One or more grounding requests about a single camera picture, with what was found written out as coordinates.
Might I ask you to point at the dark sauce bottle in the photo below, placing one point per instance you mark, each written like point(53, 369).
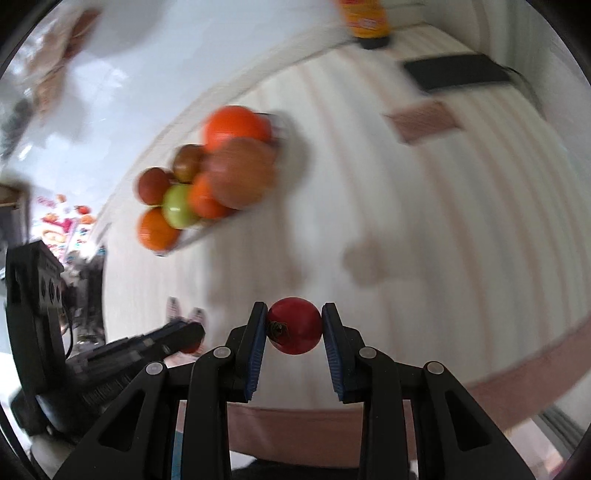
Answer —
point(364, 23)

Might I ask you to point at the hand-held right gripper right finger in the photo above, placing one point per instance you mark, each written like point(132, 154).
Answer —
point(332, 350)

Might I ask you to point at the large orange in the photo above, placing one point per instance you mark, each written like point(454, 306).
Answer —
point(235, 127)

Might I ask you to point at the small orange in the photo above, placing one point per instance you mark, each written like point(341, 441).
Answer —
point(154, 230)
point(205, 201)

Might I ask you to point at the brown-green round fruit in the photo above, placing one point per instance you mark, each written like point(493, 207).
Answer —
point(187, 161)

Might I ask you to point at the black phone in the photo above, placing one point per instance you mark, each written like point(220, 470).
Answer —
point(457, 71)

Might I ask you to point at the person's left forearm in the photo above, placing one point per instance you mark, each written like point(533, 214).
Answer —
point(51, 454)

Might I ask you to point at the red-brown round fruit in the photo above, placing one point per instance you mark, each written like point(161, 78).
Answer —
point(152, 185)

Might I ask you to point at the striped tablecloth with cat print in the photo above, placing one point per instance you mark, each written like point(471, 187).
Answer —
point(415, 230)

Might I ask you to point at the green round fruit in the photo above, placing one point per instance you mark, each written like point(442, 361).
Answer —
point(178, 207)

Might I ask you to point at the colourful wall sticker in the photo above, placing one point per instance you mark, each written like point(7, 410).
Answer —
point(57, 228)

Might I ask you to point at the small red fruit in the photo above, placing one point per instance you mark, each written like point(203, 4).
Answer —
point(295, 325)
point(193, 347)

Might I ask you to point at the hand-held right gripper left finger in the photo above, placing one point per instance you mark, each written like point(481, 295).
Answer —
point(256, 350)

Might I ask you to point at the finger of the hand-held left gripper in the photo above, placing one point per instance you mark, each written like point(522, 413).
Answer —
point(106, 381)
point(157, 339)

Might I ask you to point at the brown russet pear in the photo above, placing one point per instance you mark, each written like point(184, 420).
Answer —
point(242, 173)

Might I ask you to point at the oval patterned ceramic plate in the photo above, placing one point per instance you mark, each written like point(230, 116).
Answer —
point(194, 233)

